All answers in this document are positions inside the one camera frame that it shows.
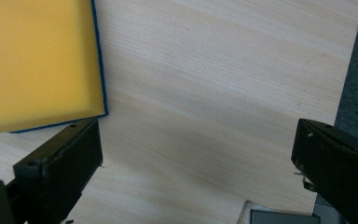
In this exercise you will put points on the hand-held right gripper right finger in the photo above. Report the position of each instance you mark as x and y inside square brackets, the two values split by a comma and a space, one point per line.
[338, 165]

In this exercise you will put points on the grey device with dark screen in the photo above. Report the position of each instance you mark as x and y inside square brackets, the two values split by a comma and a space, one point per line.
[279, 216]

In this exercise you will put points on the yellow sponge with blue base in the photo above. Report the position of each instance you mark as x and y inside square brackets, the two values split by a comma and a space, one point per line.
[40, 62]

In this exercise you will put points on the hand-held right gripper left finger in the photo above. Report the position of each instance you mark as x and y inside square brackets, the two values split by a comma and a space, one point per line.
[59, 168]

